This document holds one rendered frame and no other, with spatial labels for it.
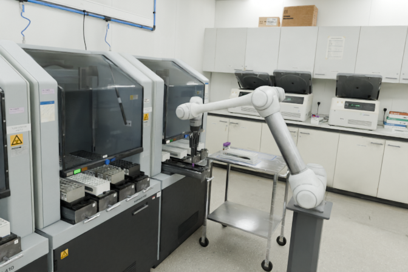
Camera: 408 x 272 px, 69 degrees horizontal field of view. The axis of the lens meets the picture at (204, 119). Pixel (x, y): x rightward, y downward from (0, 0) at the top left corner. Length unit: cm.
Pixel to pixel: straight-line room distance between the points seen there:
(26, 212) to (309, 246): 162
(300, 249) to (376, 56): 294
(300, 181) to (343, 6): 348
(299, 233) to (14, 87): 178
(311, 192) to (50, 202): 135
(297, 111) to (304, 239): 241
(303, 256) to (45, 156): 164
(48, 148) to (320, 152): 346
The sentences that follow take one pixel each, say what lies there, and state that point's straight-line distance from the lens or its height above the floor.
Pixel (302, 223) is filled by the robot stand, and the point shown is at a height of 60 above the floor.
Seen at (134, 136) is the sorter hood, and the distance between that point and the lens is 197.
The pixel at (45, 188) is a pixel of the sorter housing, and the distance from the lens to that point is 163.
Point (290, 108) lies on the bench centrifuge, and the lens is 427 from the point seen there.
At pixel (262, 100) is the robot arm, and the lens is 173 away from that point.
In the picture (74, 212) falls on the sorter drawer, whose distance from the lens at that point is 167.
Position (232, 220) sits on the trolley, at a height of 28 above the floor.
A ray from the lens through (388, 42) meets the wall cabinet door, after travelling 448.
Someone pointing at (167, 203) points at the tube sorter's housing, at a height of 53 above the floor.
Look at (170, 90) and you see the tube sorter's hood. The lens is 223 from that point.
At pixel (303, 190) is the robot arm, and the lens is 178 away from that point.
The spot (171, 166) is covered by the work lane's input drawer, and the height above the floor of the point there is 80.
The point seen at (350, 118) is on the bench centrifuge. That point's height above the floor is 103.
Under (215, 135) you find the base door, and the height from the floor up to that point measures 53.
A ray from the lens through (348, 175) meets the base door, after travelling 434.
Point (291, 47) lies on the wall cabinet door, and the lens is 457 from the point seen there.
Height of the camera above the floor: 153
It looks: 9 degrees down
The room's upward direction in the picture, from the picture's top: 3 degrees clockwise
